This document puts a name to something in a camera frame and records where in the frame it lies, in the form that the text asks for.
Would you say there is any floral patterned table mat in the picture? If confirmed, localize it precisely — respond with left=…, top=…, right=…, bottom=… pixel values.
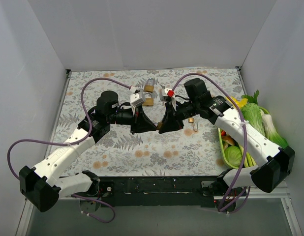
left=54, top=68, right=244, bottom=177

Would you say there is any green plastic basket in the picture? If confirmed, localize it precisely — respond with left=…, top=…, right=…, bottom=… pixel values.
left=218, top=107, right=270, bottom=169

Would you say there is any large brass padlock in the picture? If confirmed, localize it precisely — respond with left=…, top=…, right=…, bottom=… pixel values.
left=142, top=92, right=154, bottom=107
left=144, top=78, right=155, bottom=93

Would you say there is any green napa cabbage toy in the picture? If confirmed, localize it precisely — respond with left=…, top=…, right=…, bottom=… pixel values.
left=241, top=103, right=265, bottom=136

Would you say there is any yellow napa cabbage toy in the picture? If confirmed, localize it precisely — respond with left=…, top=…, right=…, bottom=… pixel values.
left=231, top=97, right=248, bottom=109

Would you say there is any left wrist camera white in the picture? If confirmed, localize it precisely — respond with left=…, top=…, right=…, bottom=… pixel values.
left=130, top=91, right=146, bottom=107

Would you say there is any brown mushroom toy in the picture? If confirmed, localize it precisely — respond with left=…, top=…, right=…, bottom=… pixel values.
left=221, top=135, right=235, bottom=146

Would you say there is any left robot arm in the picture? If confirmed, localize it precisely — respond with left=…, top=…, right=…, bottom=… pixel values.
left=19, top=90, right=156, bottom=212

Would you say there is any small brass padlock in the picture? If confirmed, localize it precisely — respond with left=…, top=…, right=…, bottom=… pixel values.
left=188, top=118, right=198, bottom=132
left=156, top=122, right=163, bottom=130

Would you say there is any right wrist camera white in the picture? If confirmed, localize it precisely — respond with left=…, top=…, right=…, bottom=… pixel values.
left=159, top=88, right=175, bottom=102

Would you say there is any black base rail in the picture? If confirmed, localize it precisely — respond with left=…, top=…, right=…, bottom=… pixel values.
left=68, top=176, right=241, bottom=208

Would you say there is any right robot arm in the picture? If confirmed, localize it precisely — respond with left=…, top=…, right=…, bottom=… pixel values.
left=159, top=78, right=295, bottom=196

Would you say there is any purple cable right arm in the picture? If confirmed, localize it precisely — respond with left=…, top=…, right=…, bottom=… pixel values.
left=171, top=73, right=251, bottom=213

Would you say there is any aluminium frame rail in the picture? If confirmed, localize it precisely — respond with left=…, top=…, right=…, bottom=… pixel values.
left=16, top=184, right=302, bottom=236

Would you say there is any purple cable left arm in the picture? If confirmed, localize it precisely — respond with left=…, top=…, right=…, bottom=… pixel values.
left=6, top=77, right=137, bottom=223

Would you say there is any round green cabbage toy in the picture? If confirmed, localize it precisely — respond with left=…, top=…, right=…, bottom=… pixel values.
left=224, top=146, right=243, bottom=169

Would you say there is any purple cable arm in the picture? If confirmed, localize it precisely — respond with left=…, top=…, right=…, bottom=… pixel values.
left=171, top=73, right=251, bottom=213
left=6, top=77, right=137, bottom=223

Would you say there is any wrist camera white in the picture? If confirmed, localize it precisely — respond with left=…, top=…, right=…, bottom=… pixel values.
left=130, top=91, right=146, bottom=107
left=159, top=88, right=175, bottom=102

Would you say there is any bok choy toy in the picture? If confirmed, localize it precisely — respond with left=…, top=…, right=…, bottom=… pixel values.
left=262, top=114, right=288, bottom=148

